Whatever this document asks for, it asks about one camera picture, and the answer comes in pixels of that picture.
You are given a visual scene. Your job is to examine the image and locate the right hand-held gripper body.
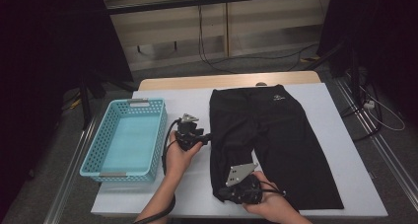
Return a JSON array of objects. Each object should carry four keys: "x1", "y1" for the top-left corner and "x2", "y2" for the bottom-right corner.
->
[{"x1": 225, "y1": 162, "x2": 264, "y2": 205}]

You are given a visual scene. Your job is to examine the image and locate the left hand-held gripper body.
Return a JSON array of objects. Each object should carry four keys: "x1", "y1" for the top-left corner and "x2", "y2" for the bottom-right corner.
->
[{"x1": 174, "y1": 112, "x2": 205, "y2": 152}]

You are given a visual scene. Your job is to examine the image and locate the light blue plastic basket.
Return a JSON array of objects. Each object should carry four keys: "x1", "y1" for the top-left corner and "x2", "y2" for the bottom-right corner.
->
[{"x1": 79, "y1": 98, "x2": 169, "y2": 183}]

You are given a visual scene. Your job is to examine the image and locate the black pants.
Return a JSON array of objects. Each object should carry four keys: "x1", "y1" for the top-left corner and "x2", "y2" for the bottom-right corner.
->
[{"x1": 209, "y1": 84, "x2": 345, "y2": 211}]

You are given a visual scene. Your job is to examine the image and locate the person's left hand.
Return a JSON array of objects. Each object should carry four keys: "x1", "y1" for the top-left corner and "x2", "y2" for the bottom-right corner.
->
[{"x1": 163, "y1": 130, "x2": 204, "y2": 184}]

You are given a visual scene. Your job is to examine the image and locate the person's right hand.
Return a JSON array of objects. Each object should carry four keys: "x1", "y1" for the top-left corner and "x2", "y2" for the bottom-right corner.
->
[{"x1": 243, "y1": 170, "x2": 303, "y2": 224}]

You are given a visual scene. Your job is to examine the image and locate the black tripod stand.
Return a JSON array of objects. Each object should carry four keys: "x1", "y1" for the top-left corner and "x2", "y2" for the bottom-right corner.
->
[{"x1": 78, "y1": 69, "x2": 139, "y2": 130}]

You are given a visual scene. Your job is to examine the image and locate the beige wooden cabinet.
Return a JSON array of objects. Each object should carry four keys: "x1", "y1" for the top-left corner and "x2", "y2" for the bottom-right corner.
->
[{"x1": 100, "y1": 0, "x2": 333, "y2": 72}]

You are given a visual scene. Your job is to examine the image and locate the black metal stand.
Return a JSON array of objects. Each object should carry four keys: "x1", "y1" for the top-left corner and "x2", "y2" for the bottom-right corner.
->
[{"x1": 304, "y1": 39, "x2": 363, "y2": 104}]

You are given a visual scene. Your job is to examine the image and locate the dark curtain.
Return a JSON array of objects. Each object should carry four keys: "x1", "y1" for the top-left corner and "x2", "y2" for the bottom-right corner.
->
[
  {"x1": 316, "y1": 0, "x2": 418, "y2": 126},
  {"x1": 0, "y1": 0, "x2": 134, "y2": 218}
]

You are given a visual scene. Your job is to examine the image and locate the left hand-held gripper black cable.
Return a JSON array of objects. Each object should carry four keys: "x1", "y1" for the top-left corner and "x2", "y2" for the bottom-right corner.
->
[{"x1": 132, "y1": 118, "x2": 182, "y2": 224}]

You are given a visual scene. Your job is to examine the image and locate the hand-held gripper black cable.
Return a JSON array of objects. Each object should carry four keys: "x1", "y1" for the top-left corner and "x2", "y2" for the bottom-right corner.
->
[
  {"x1": 132, "y1": 118, "x2": 182, "y2": 224},
  {"x1": 258, "y1": 180, "x2": 287, "y2": 198}
]

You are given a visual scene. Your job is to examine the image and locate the right hand-held gripper black cable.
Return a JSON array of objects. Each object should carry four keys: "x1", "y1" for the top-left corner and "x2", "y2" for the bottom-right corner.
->
[{"x1": 258, "y1": 180, "x2": 287, "y2": 198}]

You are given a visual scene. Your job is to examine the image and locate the black floor cable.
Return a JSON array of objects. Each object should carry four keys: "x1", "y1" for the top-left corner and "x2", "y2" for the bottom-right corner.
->
[{"x1": 210, "y1": 42, "x2": 320, "y2": 73}]

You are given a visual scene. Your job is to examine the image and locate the black hanging cable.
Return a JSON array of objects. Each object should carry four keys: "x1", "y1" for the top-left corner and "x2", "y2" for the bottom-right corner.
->
[{"x1": 196, "y1": 5, "x2": 238, "y2": 75}]

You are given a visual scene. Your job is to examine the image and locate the aluminium floor rail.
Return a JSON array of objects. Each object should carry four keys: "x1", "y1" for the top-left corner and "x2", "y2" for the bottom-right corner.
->
[
  {"x1": 334, "y1": 75, "x2": 418, "y2": 212},
  {"x1": 43, "y1": 118, "x2": 99, "y2": 224}
]

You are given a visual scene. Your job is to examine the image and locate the black cable bundle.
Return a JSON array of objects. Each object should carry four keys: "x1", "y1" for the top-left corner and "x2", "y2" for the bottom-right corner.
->
[{"x1": 339, "y1": 70, "x2": 384, "y2": 143}]

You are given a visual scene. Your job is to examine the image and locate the white cable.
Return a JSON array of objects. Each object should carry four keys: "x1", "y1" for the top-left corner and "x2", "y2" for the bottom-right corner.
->
[{"x1": 359, "y1": 85, "x2": 406, "y2": 132}]

